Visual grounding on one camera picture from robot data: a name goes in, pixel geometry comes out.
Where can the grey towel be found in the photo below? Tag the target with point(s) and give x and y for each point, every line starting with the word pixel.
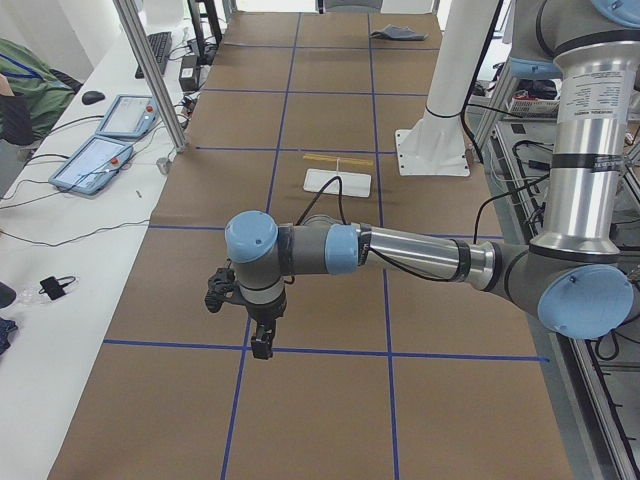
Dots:
pixel 397 33

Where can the white base towel rack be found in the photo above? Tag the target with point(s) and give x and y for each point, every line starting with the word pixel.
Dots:
pixel 337 179

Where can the lower blue teach pendant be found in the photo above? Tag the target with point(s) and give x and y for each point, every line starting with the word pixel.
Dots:
pixel 92 166

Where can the blue teach pendant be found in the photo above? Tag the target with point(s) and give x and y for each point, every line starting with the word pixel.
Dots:
pixel 92 166
pixel 129 117

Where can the upper blue teach pendant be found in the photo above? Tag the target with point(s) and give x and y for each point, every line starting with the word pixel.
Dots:
pixel 129 117

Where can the black power adapter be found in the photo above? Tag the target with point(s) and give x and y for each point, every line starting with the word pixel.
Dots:
pixel 189 74

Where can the black computer mouse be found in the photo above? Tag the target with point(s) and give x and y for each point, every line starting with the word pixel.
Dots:
pixel 92 97

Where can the black keyboard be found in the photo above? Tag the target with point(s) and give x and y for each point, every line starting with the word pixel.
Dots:
pixel 160 44

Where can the person in green jacket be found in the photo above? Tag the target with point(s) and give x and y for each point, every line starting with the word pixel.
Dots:
pixel 33 97

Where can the white plastic basket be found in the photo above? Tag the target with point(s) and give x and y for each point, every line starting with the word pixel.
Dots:
pixel 526 107

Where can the small black device with cable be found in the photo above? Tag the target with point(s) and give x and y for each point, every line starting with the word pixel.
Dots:
pixel 55 287

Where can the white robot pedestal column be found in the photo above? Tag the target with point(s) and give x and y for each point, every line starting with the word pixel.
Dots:
pixel 435 145

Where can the aluminium frame post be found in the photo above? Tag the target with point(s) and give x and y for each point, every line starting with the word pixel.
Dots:
pixel 143 54

